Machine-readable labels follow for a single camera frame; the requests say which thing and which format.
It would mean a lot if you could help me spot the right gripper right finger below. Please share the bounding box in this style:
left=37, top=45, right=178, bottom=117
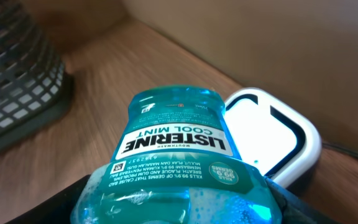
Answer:
left=264, top=177, right=339, bottom=224

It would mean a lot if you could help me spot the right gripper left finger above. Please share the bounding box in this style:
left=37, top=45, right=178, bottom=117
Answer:
left=6, top=174, right=91, bottom=224

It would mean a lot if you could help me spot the blue mouthwash bottle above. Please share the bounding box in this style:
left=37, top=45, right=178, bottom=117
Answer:
left=70, top=86, right=283, bottom=223

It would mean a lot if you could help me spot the white barcode scanner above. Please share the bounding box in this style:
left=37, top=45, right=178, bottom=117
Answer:
left=224, top=88, right=322, bottom=189

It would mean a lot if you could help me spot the grey plastic mesh basket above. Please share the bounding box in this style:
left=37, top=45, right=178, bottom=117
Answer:
left=0, top=0, right=74, bottom=153

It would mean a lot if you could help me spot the scanner black cable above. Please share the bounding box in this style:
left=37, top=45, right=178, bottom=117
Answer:
left=321, top=141, right=358, bottom=167

